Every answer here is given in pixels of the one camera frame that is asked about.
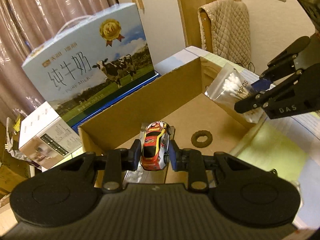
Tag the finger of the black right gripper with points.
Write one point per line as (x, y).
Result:
(282, 65)
(284, 98)

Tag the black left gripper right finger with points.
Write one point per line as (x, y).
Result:
(191, 161)

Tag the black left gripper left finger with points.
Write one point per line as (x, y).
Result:
(118, 161)

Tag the cotton swabs bag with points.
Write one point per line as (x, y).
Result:
(228, 88)

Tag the red toy race car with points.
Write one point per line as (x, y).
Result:
(155, 148)

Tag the silver green foil bag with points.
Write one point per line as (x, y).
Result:
(141, 175)

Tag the brown cardboard box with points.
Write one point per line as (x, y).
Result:
(177, 98)

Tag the checkered bed sheet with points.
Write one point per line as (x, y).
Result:
(291, 146)

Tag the beige quilted chair cover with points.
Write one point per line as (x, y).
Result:
(225, 31)

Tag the white appliance box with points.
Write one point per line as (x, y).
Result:
(46, 138)

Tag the blue milk carton box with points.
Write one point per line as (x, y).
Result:
(90, 66)

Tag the beige curtain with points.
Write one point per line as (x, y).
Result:
(25, 25)

